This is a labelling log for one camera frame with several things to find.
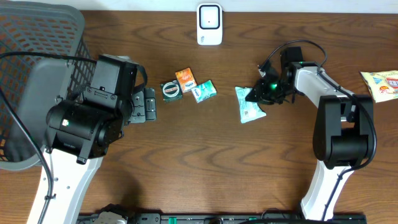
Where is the teal wipes pouch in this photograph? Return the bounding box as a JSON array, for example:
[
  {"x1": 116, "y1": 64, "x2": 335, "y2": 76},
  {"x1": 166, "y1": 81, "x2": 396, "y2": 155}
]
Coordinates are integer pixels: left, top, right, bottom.
[{"x1": 235, "y1": 86, "x2": 266, "y2": 124}]

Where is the dark green round-label box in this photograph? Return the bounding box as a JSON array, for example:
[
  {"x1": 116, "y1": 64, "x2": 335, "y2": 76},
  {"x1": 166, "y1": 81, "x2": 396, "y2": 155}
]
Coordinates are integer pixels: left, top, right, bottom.
[{"x1": 160, "y1": 80, "x2": 183, "y2": 103}]

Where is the small teal tissue pack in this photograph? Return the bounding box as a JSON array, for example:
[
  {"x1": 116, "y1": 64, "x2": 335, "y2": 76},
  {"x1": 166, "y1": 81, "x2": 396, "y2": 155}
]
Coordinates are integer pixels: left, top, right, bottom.
[{"x1": 191, "y1": 80, "x2": 217, "y2": 103}]

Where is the orange small tissue pack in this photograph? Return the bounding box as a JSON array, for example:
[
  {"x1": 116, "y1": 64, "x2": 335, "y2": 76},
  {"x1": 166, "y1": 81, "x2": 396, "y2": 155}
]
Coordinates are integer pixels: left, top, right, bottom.
[{"x1": 175, "y1": 68, "x2": 197, "y2": 93}]

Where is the yellow wet wipes pack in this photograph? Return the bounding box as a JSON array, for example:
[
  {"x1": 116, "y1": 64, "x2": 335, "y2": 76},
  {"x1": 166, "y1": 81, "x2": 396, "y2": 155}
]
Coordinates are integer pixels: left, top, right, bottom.
[{"x1": 360, "y1": 70, "x2": 397, "y2": 103}]

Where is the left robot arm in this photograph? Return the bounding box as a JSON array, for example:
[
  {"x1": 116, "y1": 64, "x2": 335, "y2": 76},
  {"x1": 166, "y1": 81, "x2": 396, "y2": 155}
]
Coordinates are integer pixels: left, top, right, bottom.
[{"x1": 28, "y1": 86, "x2": 156, "y2": 223}]

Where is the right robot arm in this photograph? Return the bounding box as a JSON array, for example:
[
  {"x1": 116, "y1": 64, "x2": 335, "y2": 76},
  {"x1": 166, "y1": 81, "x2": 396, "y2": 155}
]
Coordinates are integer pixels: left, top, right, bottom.
[{"x1": 245, "y1": 59, "x2": 377, "y2": 221}]

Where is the white barcode scanner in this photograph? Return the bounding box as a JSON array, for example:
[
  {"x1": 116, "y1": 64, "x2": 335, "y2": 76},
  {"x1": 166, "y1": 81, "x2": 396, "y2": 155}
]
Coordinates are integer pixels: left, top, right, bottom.
[{"x1": 197, "y1": 3, "x2": 223, "y2": 45}]

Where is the grey plastic shopping basket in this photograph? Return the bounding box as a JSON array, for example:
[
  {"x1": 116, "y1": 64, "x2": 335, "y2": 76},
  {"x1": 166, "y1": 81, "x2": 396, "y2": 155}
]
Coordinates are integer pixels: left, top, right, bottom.
[{"x1": 1, "y1": 1, "x2": 95, "y2": 171}]

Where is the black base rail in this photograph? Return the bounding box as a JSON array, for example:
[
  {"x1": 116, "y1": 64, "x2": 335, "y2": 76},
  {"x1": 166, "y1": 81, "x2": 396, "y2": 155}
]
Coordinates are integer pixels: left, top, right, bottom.
[{"x1": 77, "y1": 203, "x2": 368, "y2": 224}]

